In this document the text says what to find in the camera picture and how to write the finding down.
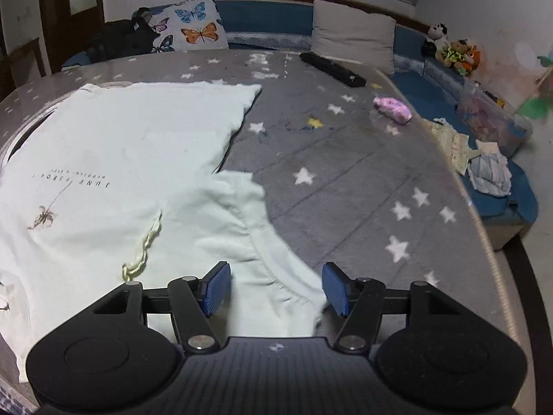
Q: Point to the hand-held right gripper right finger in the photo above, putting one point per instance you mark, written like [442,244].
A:
[337,289]

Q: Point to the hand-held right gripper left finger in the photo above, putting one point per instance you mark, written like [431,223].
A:
[217,287]

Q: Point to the white towel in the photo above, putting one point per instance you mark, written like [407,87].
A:
[129,160]

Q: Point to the grey star-print tablecloth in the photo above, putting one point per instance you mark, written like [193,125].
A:
[345,181]

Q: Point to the cream patterned cloth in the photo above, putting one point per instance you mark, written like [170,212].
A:
[451,145]

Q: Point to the small pink cloth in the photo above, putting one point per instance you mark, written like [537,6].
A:
[393,109]

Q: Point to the blue white striped cloth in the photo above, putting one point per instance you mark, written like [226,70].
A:
[490,170]

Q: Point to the long black remote bar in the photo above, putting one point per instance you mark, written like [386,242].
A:
[332,69]

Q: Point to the clear plastic toy box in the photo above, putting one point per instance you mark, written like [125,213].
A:
[488,116]

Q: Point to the plain grey pillow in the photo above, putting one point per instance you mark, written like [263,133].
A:
[354,34]

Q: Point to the brown bear plush toy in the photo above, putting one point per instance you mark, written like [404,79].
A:
[453,54]

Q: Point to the black bag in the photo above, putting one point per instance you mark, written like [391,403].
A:
[121,39]

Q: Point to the butterfly print pillow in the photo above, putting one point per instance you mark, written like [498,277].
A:
[194,21]

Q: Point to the orange fox plush toy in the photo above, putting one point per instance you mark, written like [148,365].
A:
[473,58]

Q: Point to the colourful paper pinwheel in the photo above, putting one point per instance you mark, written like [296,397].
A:
[535,108]

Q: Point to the panda plush toy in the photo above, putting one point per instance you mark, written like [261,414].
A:
[436,32]

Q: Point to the wooden chair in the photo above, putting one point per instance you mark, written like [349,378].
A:
[26,62]

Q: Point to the brown wooden door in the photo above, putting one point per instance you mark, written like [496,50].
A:
[56,17]

